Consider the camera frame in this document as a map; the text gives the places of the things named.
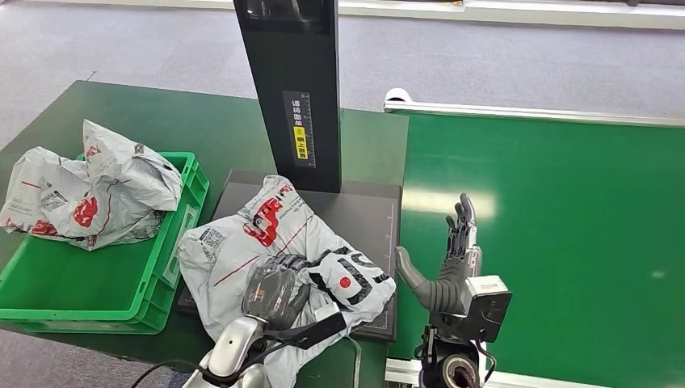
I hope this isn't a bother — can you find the silver conveyor side rail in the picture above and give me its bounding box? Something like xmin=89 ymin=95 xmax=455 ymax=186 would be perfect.
xmin=383 ymin=356 xmax=608 ymax=388
xmin=383 ymin=87 xmax=685 ymax=129

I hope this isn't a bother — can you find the black cable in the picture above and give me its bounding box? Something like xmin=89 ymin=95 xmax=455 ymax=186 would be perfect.
xmin=129 ymin=359 xmax=215 ymax=388

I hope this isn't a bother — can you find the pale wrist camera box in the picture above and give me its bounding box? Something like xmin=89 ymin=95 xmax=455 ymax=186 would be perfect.
xmin=460 ymin=274 xmax=514 ymax=344

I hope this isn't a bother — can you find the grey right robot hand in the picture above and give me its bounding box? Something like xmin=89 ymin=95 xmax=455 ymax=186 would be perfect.
xmin=395 ymin=192 xmax=484 ymax=314

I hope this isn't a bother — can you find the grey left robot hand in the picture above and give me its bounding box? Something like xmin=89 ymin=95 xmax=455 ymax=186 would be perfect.
xmin=241 ymin=252 xmax=322 ymax=332

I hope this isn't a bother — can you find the black inbound scanner machine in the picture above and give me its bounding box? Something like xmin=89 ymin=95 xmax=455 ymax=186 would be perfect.
xmin=175 ymin=0 xmax=403 ymax=344

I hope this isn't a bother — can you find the grey cable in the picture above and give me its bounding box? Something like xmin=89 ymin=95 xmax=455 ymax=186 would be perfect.
xmin=343 ymin=334 xmax=364 ymax=388

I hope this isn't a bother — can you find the green plastic delivery crate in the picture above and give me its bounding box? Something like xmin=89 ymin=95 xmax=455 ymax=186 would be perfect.
xmin=0 ymin=150 xmax=211 ymax=336

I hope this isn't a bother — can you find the green conveyor belt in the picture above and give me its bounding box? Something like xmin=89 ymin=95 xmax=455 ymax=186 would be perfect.
xmin=387 ymin=111 xmax=685 ymax=388

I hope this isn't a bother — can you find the crumpled white courier package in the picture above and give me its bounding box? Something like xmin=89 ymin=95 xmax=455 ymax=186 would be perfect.
xmin=0 ymin=146 xmax=164 ymax=252
xmin=81 ymin=118 xmax=185 ymax=238

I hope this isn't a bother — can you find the white package with black letters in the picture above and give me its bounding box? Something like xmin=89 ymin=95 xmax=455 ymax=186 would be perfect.
xmin=177 ymin=175 xmax=397 ymax=388

